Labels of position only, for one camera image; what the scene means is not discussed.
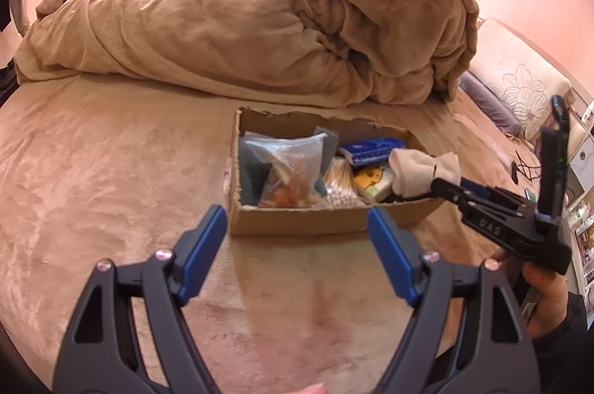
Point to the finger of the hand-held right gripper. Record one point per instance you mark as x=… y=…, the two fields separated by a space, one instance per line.
x=452 y=191
x=492 y=193

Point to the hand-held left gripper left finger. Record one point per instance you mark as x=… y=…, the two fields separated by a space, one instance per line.
x=204 y=254

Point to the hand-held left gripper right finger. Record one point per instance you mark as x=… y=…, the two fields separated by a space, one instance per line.
x=390 y=254

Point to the beige sock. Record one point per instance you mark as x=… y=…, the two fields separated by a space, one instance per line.
x=413 y=171

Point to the yellow tissue packet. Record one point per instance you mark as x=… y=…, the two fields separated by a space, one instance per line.
x=371 y=183

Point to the bag of cotton swabs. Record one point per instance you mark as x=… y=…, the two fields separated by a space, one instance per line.
x=341 y=185

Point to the blue packet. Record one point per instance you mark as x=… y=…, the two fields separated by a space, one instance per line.
x=371 y=149

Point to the brown cardboard box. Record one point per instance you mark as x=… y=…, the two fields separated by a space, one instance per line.
x=301 y=222

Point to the clear bag of snacks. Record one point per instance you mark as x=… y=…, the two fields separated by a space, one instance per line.
x=287 y=171

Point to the person's right forearm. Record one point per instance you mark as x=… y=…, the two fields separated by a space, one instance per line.
x=573 y=333

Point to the person's right hand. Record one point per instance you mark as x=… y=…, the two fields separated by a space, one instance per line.
x=547 y=299

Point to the person's left hand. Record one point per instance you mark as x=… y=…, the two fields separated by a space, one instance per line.
x=311 y=388

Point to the shelf with colourful items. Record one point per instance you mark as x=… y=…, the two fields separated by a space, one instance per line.
x=582 y=241

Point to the purple pillow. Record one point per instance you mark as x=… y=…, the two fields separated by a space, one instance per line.
x=487 y=101

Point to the white appliance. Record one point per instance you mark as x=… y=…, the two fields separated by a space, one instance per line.
x=582 y=162

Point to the white embroidered flower pillow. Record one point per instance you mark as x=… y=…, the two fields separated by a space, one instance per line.
x=524 y=92

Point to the beige plush blanket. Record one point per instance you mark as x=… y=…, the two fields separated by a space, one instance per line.
x=232 y=18

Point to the black floor equipment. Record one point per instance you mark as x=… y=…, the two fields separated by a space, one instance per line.
x=7 y=78

